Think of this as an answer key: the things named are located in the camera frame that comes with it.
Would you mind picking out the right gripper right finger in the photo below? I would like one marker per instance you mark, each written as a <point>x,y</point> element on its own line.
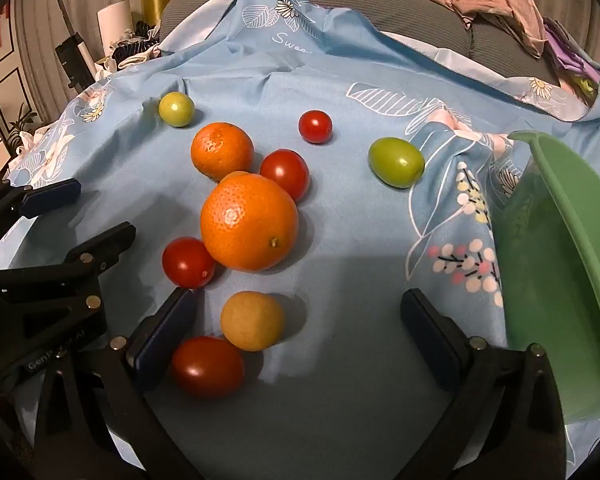
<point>504,420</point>

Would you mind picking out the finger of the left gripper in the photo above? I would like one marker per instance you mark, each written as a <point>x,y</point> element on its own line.
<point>26,202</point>
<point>99,253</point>

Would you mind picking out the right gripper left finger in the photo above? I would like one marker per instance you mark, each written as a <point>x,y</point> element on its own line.
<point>130,367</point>

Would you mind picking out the yellow kumquat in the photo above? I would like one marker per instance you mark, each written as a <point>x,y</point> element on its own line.
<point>252,321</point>

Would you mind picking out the large orange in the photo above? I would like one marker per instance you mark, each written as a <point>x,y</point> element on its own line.
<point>249,223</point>

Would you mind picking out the small orange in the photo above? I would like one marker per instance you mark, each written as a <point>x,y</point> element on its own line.
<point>221,148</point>

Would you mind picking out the small yellow-green fruit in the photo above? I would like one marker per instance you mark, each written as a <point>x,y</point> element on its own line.
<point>176,109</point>

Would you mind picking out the large red tomato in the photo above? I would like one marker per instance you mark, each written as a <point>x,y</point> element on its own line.
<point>289,170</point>

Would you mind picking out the small red cherry tomato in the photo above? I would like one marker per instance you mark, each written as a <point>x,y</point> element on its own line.
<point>315,127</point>

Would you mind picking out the large green fruit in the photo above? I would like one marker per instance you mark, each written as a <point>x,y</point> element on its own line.
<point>396,162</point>

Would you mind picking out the potted plant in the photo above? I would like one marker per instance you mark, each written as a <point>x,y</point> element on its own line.
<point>26,117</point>

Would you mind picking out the stick vacuum cleaner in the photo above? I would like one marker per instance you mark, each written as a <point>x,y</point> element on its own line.
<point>74,56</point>

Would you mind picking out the green plastic bowl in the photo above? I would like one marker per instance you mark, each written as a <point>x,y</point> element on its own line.
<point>548,245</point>

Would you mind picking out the white paper roll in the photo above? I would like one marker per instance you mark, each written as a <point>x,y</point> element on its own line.
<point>113,22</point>

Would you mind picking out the blue floral cloth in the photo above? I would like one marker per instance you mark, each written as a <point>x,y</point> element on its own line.
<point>346,397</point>

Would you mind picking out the purple clothes pile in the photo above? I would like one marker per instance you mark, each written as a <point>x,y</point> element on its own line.
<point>574,68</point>

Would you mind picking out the grey sofa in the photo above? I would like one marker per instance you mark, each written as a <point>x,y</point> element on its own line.
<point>426,21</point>

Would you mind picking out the pink clothes pile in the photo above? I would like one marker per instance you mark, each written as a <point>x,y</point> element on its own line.
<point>521,19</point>

